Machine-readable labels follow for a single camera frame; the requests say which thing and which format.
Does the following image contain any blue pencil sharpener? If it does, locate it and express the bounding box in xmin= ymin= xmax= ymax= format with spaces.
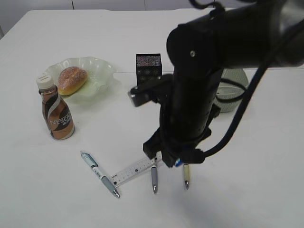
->
xmin=174 ymin=159 xmax=183 ymax=167

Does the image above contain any green wavy glass plate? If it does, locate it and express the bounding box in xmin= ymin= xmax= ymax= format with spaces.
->
xmin=42 ymin=57 xmax=116 ymax=104

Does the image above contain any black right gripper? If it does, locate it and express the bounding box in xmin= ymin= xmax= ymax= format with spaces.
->
xmin=143 ymin=73 xmax=221 ymax=168

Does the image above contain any brown Nescafe coffee bottle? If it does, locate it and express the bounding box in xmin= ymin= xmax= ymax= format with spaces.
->
xmin=36 ymin=75 xmax=75 ymax=140

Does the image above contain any sugared bread roll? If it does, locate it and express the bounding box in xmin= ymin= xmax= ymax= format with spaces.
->
xmin=57 ymin=66 xmax=88 ymax=96

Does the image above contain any black mesh pen holder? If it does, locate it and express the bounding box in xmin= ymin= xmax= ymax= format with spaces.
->
xmin=136 ymin=53 xmax=162 ymax=86

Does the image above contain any blue grey ballpoint pen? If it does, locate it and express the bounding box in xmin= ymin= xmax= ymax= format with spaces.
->
xmin=80 ymin=151 xmax=120 ymax=199

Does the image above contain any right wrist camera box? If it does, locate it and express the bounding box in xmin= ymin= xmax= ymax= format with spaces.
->
xmin=127 ymin=74 xmax=174 ymax=108

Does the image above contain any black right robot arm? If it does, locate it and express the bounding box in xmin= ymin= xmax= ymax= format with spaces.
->
xmin=143 ymin=0 xmax=304 ymax=167

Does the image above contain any olive green ballpoint pen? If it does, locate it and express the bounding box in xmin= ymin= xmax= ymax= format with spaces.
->
xmin=183 ymin=164 xmax=190 ymax=190

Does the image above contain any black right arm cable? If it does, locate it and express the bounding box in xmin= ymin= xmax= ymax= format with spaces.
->
xmin=180 ymin=9 xmax=304 ymax=164

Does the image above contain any green plastic woven basket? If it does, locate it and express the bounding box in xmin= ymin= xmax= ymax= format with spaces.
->
xmin=214 ymin=69 xmax=249 ymax=113

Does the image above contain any clear plastic ruler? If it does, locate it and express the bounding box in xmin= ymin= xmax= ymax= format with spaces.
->
xmin=111 ymin=152 xmax=162 ymax=187

